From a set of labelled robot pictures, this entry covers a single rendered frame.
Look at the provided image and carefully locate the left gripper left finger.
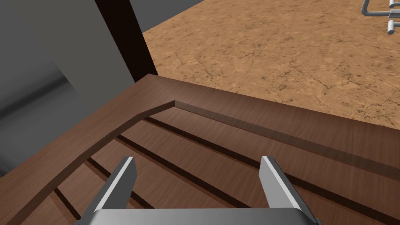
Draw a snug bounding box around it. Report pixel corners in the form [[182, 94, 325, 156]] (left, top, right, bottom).
[[93, 156, 138, 212]]

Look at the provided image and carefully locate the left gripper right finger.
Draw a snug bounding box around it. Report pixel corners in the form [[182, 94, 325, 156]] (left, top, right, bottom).
[[259, 155, 302, 211]]

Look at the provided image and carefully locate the grey metal frame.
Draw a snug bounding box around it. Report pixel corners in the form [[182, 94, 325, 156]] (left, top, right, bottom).
[[361, 0, 400, 35]]

